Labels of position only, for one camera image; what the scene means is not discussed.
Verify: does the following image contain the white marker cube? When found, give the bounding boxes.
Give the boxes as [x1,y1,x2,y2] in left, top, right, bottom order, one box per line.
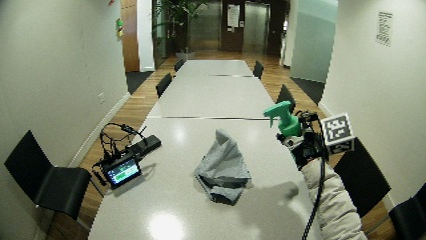
[319,112,357,155]

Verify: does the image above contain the tall green potted plant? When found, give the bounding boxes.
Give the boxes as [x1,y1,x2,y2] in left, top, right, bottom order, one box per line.
[152,0,210,61]

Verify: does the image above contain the grey cloth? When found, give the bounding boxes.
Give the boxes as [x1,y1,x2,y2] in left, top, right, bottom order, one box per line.
[193,128,254,206]

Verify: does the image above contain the black rectangular box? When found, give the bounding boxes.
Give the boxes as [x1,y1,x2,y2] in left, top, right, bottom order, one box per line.
[126,134,163,158]

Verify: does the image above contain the white paper door notice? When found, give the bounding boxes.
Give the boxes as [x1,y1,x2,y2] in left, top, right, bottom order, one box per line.
[226,3,242,29]

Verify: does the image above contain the tangle of black cables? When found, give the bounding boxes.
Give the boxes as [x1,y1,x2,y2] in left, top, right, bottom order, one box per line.
[90,122,149,188]

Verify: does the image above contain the white paper wall notice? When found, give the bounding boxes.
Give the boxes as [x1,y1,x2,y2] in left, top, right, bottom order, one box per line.
[374,11,395,47]

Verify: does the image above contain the green wall sign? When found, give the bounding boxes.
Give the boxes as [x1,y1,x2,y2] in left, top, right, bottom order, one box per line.
[114,17,125,38]

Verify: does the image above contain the metal lift door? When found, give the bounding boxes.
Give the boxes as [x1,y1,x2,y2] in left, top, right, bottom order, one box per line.
[242,1,271,54]

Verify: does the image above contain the black chair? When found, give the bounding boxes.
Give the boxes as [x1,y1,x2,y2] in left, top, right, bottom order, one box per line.
[2,129,93,221]
[274,83,298,113]
[154,72,174,99]
[251,59,265,80]
[173,58,187,73]
[333,136,392,218]
[387,182,426,240]

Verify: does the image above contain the frosted glass panel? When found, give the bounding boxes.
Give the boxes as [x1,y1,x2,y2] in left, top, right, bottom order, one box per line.
[289,0,339,84]

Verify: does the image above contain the small black monitor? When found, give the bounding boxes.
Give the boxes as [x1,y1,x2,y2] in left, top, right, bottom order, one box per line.
[100,155,144,191]

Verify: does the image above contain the green spray bottle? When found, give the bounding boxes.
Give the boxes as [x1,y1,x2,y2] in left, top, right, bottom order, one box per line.
[262,100,303,138]

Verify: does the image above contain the black glove cable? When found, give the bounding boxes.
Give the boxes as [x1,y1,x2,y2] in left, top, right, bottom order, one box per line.
[301,114,330,240]

